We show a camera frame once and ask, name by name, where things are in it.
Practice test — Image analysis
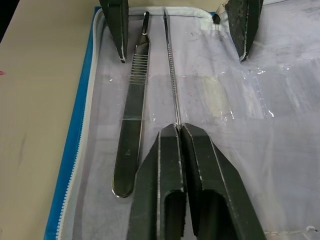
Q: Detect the steel scalpel handle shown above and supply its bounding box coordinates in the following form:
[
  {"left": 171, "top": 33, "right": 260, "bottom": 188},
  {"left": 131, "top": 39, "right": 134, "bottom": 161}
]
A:
[{"left": 111, "top": 11, "right": 152, "bottom": 199}]

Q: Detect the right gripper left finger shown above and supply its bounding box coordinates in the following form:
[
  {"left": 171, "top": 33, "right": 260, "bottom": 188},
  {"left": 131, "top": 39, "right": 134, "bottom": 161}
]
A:
[{"left": 126, "top": 123, "right": 186, "bottom": 240}]

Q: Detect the thin steel probe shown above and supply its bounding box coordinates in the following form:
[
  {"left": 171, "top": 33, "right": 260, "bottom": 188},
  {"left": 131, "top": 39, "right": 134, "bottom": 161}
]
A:
[{"left": 162, "top": 13, "right": 182, "bottom": 126}]

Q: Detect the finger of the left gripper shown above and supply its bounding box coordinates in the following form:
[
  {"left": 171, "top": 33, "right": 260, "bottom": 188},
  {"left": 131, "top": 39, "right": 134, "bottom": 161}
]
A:
[
  {"left": 225, "top": 0, "right": 265, "bottom": 62},
  {"left": 99, "top": 0, "right": 130, "bottom": 64}
]

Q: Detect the blue surgical instrument pack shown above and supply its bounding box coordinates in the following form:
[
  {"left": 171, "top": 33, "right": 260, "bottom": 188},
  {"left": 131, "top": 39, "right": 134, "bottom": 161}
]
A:
[{"left": 43, "top": 0, "right": 320, "bottom": 240}]

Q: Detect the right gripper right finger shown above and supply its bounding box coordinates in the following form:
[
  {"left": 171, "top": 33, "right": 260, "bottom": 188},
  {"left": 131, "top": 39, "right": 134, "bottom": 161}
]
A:
[{"left": 180, "top": 122, "right": 267, "bottom": 240}]

